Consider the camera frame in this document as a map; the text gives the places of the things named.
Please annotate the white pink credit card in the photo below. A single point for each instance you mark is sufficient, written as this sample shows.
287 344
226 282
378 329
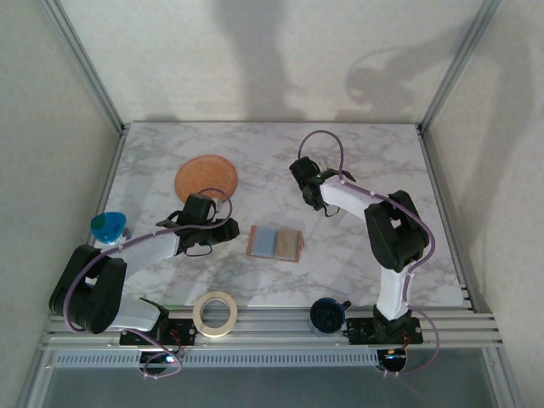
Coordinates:
265 241

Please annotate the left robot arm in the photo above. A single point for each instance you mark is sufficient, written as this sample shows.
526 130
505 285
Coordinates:
98 293

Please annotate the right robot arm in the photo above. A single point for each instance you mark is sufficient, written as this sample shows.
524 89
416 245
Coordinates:
395 238

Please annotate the round cork mat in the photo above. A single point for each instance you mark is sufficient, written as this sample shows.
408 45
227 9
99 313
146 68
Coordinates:
204 176

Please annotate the blue green plastic cup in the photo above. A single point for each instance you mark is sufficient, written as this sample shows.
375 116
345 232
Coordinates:
108 225

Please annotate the beige masking tape roll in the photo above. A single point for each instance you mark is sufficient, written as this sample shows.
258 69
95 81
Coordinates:
199 323

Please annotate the dark blue mug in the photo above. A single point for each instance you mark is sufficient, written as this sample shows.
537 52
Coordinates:
326 316

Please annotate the black controller board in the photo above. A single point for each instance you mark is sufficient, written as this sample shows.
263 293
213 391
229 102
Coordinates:
163 359
393 359

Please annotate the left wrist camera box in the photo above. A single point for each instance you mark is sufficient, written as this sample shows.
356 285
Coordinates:
217 205

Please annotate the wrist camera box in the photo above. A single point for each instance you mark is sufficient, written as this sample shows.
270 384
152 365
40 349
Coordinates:
324 164
217 205

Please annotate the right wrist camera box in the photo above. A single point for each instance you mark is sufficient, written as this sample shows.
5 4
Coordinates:
324 164

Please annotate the aluminium side rail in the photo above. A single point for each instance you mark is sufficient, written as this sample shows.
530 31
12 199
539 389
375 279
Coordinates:
109 178
433 170

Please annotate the aluminium frame rail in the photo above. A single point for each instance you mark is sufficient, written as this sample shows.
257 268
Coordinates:
272 329

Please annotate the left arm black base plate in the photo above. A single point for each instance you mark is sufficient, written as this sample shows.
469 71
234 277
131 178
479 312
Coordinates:
183 329

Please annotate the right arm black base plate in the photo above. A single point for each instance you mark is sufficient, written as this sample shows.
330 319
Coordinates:
359 331

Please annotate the aluminium frame post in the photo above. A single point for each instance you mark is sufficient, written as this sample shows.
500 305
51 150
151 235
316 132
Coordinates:
461 64
85 64

